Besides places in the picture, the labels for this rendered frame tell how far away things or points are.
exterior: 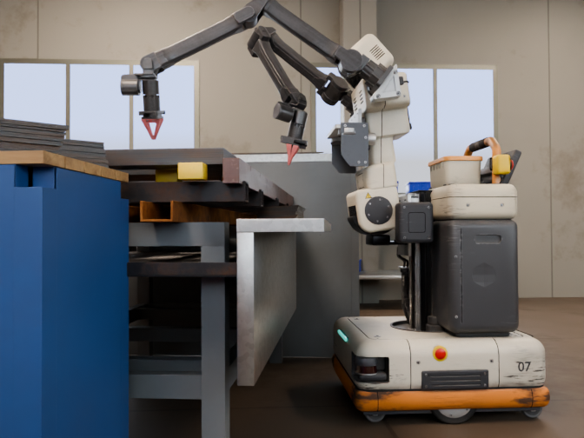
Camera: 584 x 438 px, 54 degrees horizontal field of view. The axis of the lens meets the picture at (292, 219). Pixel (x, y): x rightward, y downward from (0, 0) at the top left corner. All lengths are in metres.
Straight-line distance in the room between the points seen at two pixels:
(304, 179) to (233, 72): 2.70
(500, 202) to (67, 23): 4.62
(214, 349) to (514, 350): 1.07
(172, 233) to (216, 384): 0.39
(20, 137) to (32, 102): 4.65
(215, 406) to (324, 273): 1.58
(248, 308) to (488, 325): 1.03
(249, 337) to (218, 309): 0.16
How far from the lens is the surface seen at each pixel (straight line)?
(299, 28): 2.08
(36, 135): 1.15
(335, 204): 2.96
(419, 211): 2.07
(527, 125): 6.02
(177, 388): 1.54
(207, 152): 1.42
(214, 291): 1.46
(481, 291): 2.08
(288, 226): 1.30
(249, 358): 1.35
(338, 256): 2.96
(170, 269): 1.38
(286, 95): 2.26
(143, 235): 1.50
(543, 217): 6.00
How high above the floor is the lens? 0.65
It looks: 1 degrees up
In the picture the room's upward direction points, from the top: straight up
